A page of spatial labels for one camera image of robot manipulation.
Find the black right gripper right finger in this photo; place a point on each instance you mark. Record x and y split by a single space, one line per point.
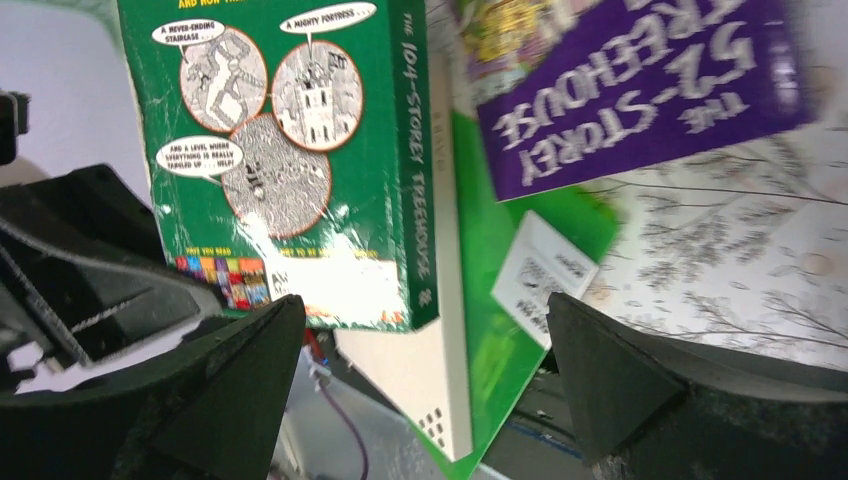
653 407

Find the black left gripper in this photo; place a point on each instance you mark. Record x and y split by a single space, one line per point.
85 290

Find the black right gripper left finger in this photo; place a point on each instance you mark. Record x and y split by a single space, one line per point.
210 408

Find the green 104-storey treehouse book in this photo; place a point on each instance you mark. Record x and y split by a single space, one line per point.
289 152

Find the purple 52-storey treehouse book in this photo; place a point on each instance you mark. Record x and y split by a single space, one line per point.
570 91

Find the green transparent plastic folder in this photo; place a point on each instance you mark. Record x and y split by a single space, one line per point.
514 255

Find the floral table mat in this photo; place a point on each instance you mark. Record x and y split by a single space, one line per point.
742 247

